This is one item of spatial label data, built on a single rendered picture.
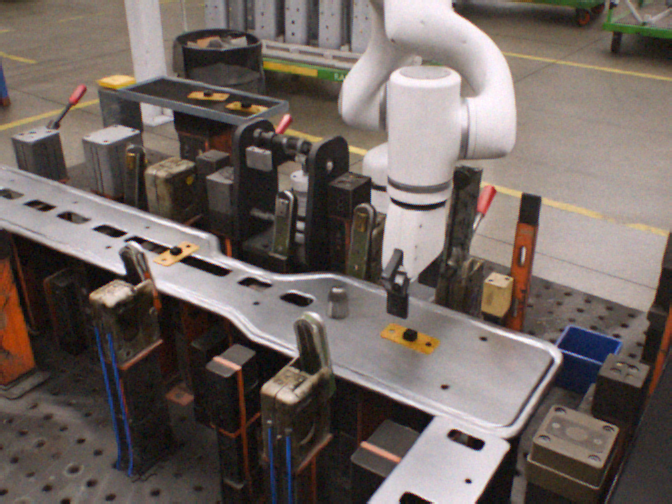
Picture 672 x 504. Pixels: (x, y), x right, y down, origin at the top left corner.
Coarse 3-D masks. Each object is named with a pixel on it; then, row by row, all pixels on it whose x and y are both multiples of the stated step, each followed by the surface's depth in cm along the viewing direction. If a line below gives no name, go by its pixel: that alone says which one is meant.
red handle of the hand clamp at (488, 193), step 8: (488, 192) 117; (496, 192) 118; (480, 200) 117; (488, 200) 117; (480, 208) 116; (488, 208) 117; (480, 216) 116; (472, 232) 115; (456, 248) 114; (456, 256) 113; (448, 264) 113; (456, 264) 113
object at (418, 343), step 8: (392, 328) 108; (400, 328) 108; (408, 328) 107; (384, 336) 107; (392, 336) 107; (400, 336) 106; (408, 336) 105; (416, 336) 106; (424, 336) 107; (408, 344) 105; (416, 344) 105; (424, 344) 105; (432, 344) 105; (424, 352) 103
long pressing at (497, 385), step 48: (48, 192) 152; (48, 240) 134; (96, 240) 133; (192, 240) 133; (192, 288) 119; (240, 288) 119; (288, 288) 119; (384, 288) 118; (288, 336) 107; (336, 336) 107; (432, 336) 107; (480, 336) 107; (528, 336) 106; (384, 384) 98; (432, 384) 97; (480, 384) 97; (528, 384) 97
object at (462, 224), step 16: (464, 176) 105; (480, 176) 108; (464, 192) 109; (464, 208) 110; (448, 224) 111; (464, 224) 111; (448, 240) 112; (464, 240) 110; (448, 256) 114; (464, 256) 111
